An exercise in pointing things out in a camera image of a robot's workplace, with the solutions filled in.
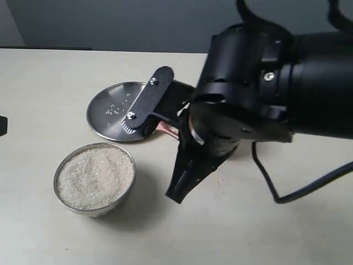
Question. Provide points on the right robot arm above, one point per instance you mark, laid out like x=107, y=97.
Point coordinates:
x=315, y=84

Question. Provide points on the white uncooked rice grains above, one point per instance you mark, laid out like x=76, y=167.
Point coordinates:
x=95, y=178

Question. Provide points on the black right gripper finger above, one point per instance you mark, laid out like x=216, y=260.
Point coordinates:
x=180, y=184
x=201, y=169

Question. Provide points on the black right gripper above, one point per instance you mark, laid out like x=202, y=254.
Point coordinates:
x=235, y=96

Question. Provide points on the round steel plate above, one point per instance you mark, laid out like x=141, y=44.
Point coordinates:
x=108, y=108

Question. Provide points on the steel bowl of rice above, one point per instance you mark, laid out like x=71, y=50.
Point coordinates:
x=104, y=210

